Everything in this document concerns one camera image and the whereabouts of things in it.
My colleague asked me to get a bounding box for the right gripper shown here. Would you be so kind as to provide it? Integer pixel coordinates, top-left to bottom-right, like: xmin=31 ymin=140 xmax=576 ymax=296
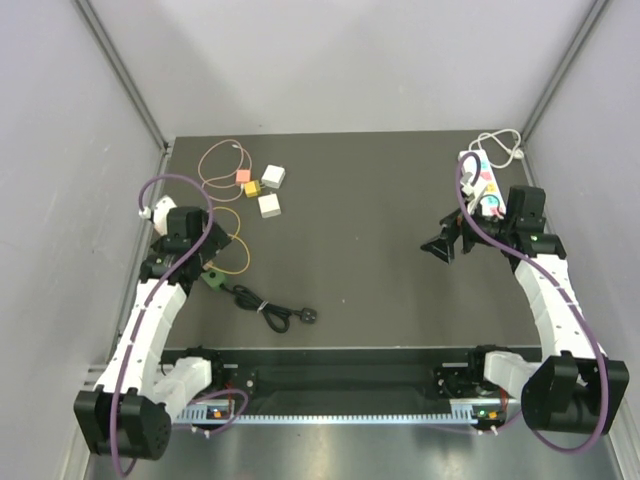
xmin=421 ymin=197 xmax=514 ymax=264

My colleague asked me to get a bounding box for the green power strip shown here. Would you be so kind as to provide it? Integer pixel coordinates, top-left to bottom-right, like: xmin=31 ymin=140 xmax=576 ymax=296
xmin=201 ymin=269 xmax=226 ymax=291

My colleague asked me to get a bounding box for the white power strip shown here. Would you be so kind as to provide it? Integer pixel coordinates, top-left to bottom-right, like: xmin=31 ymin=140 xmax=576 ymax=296
xmin=459 ymin=149 xmax=506 ymax=219

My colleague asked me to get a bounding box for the pink charger plug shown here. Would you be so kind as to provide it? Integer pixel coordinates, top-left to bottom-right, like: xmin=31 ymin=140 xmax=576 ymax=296
xmin=235 ymin=169 xmax=251 ymax=185

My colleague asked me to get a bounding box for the yellow charger plug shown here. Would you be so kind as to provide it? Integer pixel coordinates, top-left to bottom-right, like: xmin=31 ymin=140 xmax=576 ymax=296
xmin=243 ymin=180 xmax=262 ymax=198

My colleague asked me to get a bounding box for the white square charger plug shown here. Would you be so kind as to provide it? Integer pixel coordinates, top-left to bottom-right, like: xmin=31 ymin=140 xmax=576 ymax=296
xmin=258 ymin=193 xmax=281 ymax=219

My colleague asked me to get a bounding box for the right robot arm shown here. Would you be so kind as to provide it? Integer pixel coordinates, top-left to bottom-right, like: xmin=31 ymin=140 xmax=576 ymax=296
xmin=421 ymin=186 xmax=630 ymax=435

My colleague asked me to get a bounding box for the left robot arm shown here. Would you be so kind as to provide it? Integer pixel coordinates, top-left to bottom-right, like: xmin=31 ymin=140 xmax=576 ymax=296
xmin=73 ymin=206 xmax=231 ymax=460

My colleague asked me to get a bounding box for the yellow charger cable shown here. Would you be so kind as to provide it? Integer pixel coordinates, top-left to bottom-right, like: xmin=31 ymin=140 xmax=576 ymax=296
xmin=212 ymin=206 xmax=251 ymax=276

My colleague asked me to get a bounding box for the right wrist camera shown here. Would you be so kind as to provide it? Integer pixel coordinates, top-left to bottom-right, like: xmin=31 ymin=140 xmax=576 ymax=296
xmin=460 ymin=171 xmax=488 ymax=214

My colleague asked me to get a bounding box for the pink charger cable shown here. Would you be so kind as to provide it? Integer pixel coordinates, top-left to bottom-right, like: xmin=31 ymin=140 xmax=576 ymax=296
xmin=198 ymin=139 xmax=254 ymax=203

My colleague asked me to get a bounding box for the white charger cable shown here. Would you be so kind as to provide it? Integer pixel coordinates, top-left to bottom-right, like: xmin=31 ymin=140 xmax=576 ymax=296
xmin=469 ymin=128 xmax=525 ymax=169

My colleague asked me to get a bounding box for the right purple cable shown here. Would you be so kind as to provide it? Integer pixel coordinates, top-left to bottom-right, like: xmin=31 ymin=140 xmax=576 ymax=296
xmin=453 ymin=152 xmax=610 ymax=454

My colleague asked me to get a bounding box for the black power cord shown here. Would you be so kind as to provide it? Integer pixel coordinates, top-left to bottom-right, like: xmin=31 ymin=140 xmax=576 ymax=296
xmin=222 ymin=283 xmax=320 ymax=335

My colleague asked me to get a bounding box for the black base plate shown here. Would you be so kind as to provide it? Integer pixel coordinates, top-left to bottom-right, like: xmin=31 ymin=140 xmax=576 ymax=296
xmin=168 ymin=347 xmax=532 ymax=435

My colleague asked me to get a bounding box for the grey slotted cable duct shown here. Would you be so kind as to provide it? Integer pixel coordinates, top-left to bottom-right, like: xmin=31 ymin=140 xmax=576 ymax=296
xmin=174 ymin=400 xmax=506 ymax=427

